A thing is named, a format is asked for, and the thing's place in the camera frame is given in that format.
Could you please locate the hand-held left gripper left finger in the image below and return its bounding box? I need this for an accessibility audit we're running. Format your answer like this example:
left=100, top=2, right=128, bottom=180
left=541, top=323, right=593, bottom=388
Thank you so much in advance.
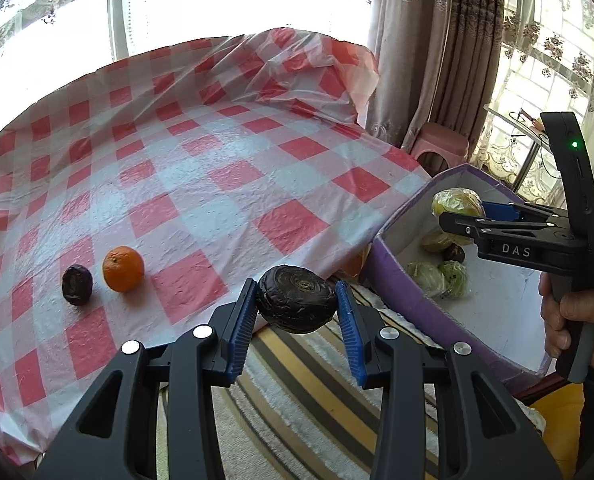
left=34, top=279, right=258, bottom=480

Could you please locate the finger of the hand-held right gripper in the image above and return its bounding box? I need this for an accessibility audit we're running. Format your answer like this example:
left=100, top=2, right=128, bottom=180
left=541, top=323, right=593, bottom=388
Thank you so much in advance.
left=438, top=212, right=574, bottom=247
left=480, top=201, right=571, bottom=223

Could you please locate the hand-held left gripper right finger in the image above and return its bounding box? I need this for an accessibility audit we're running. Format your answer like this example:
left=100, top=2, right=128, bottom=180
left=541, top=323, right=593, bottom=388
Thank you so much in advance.
left=335, top=281, right=563, bottom=480

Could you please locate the plastic-wrapped mango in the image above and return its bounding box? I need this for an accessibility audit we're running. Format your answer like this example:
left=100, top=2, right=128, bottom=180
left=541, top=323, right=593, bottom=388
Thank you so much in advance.
left=431, top=187, right=485, bottom=221
left=421, top=230, right=458, bottom=254

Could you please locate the large dark passion fruit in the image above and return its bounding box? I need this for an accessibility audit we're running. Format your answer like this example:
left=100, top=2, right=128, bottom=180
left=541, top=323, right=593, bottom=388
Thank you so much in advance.
left=256, top=265, right=339, bottom=335

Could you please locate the plastic-wrapped cabbage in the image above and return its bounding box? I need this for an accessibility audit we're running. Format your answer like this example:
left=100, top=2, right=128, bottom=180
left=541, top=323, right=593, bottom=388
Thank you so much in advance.
left=406, top=260, right=470, bottom=299

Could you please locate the purple cardboard box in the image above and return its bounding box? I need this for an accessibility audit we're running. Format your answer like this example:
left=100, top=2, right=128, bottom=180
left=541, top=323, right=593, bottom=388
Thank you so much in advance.
left=359, top=162, right=553, bottom=379

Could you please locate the glass side table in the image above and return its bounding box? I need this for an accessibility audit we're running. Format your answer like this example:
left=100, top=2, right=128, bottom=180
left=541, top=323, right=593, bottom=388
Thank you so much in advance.
left=483, top=104, right=564, bottom=202

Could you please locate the pink plastic stool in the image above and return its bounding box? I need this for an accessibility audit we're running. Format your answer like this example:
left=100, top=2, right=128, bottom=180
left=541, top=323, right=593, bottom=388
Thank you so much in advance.
left=408, top=122, right=471, bottom=172

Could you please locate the orange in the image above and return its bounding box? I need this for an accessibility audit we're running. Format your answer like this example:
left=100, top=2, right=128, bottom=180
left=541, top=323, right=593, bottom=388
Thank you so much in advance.
left=102, top=246, right=145, bottom=293

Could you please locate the yellow plastic object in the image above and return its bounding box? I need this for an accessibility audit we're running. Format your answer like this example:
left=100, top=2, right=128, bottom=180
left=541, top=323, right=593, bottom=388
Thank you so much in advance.
left=531, top=384, right=586, bottom=480

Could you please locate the small dark passion fruit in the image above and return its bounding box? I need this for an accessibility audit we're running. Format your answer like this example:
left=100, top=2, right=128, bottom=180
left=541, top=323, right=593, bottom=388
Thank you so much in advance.
left=61, top=265, right=94, bottom=307

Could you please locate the pink patterned curtain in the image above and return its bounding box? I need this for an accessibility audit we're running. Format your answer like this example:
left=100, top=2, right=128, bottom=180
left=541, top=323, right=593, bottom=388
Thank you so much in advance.
left=366, top=0, right=509, bottom=161

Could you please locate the red checked plastic tablecloth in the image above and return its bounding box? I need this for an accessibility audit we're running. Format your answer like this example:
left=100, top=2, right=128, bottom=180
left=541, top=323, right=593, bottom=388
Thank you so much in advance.
left=0, top=26, right=430, bottom=466

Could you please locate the sheer floral lace curtain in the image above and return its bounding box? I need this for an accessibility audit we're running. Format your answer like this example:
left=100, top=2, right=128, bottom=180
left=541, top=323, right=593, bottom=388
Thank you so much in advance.
left=0, top=0, right=594, bottom=203

